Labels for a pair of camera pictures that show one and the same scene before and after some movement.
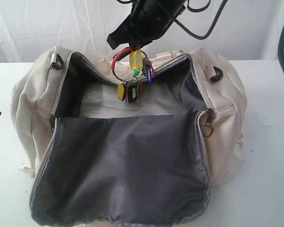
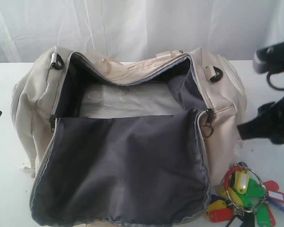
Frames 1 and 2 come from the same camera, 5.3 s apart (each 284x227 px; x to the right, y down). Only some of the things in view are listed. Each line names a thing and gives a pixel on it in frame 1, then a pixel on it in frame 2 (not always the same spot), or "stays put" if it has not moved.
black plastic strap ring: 219,73 stays put
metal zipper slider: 52,120 stays put
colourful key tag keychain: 132,89 to 245,200
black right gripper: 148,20 to 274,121
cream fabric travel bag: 93,160 stays put
